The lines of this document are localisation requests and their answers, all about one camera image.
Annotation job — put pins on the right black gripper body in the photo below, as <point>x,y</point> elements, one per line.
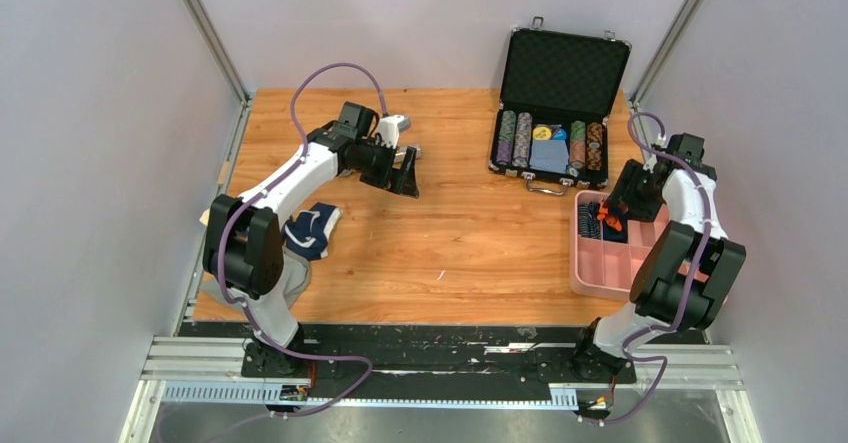
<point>635,189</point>

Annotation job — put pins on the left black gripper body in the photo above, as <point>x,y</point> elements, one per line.
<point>375,161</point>

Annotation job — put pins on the navy orange boxer briefs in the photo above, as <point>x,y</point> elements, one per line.
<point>612,223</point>

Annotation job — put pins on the navy striped underwear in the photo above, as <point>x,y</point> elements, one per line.
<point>588,226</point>

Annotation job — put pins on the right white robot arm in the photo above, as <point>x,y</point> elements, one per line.
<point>688,273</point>

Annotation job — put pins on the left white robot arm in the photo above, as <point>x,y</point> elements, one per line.
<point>253,288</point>

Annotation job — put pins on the glittery silver microphone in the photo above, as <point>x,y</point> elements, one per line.
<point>403,151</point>

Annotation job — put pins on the brown poker chip stack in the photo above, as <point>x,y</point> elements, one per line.
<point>594,140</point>

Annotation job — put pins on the green poker chip stack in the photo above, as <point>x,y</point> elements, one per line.
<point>577,150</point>

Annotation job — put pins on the pink compartment tray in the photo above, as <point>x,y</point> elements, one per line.
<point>605,269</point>

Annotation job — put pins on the blue playing card deck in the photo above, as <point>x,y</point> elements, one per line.
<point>549,156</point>

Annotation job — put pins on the navy white orange garment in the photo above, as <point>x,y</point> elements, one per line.
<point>311,228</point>

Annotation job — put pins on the purple poker chip stack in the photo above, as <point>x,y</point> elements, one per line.
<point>506,135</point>

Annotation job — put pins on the yellow dealer button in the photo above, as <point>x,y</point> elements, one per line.
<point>541,133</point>

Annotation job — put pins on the grey poker chip stack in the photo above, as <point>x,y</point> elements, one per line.
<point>522,140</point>

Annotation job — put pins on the black poker chip case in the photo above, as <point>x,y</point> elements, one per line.
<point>560,78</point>

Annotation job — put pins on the grey cloth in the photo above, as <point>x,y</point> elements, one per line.
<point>294,280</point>

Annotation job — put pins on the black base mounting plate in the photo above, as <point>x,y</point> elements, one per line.
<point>432,362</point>

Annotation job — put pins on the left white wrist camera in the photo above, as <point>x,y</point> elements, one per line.
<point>389,128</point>

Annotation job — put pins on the aluminium frame rail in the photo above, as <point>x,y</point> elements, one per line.
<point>208,383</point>

